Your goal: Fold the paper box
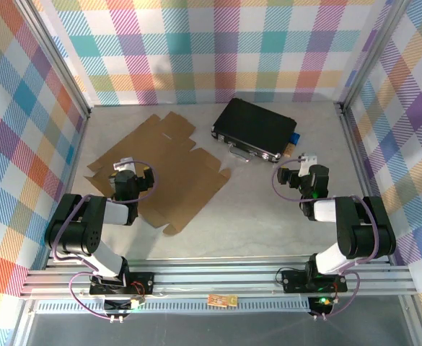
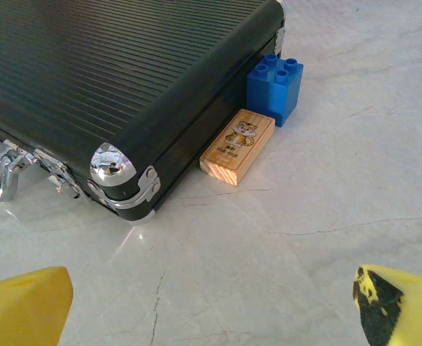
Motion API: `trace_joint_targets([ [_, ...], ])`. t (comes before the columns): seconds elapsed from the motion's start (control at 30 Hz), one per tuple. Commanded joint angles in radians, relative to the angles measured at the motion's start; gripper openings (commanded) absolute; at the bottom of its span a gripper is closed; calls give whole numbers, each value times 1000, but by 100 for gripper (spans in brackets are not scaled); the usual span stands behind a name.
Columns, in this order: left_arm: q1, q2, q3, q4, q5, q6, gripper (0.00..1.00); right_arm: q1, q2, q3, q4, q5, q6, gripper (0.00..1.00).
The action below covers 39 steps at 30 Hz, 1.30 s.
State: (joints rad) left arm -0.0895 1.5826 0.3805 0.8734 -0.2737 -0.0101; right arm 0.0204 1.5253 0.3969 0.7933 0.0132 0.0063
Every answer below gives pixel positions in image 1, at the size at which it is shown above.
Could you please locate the brown cardboard box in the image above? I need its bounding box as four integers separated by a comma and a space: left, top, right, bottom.
83, 111, 232, 237

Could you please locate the black case with metal handle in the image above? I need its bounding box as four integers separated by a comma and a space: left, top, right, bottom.
211, 97, 298, 165

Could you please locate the small orange circuit board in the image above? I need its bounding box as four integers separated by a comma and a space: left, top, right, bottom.
206, 293, 239, 308

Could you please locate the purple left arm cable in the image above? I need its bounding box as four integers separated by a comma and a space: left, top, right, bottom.
50, 160, 159, 320

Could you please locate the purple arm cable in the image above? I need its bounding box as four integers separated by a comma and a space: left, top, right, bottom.
50, 160, 159, 320
271, 157, 382, 320

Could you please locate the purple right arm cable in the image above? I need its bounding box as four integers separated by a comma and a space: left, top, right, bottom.
271, 157, 382, 320

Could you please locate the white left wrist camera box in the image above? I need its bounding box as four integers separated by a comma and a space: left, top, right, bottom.
113, 156, 135, 172

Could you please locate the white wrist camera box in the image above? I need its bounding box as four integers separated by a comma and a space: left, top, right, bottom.
299, 152, 319, 177
113, 156, 135, 172

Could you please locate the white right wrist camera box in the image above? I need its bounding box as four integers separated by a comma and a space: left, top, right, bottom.
299, 152, 319, 177

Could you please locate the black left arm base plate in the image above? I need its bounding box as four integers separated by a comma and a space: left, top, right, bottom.
89, 272, 156, 297

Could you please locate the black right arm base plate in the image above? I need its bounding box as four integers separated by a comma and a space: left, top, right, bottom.
281, 269, 348, 293

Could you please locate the aluminium mounting rail frame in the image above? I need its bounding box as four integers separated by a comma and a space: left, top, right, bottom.
19, 254, 419, 300

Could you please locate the aluminium corner post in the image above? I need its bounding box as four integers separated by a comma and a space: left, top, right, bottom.
338, 0, 413, 113
14, 0, 92, 120

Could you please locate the white slotted cable duct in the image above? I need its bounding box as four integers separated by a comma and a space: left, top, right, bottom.
33, 300, 318, 315

